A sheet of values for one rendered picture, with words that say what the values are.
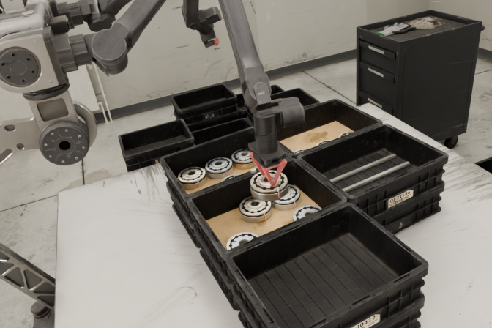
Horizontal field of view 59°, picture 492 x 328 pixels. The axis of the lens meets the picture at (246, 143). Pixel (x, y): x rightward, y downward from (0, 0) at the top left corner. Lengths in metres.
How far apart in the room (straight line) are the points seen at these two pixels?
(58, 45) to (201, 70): 3.45
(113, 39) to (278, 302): 0.75
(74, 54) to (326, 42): 4.08
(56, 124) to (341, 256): 0.91
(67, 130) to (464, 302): 1.22
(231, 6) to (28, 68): 0.50
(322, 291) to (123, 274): 0.68
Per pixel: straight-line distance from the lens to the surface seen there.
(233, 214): 1.43
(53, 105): 1.42
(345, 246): 1.29
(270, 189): 1.16
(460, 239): 1.56
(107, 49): 1.06
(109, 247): 1.65
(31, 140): 1.54
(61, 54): 1.08
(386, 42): 2.80
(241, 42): 1.12
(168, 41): 4.32
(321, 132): 1.84
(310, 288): 1.18
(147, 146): 2.70
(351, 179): 1.55
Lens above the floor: 1.71
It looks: 29 degrees down
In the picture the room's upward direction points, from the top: 8 degrees counter-clockwise
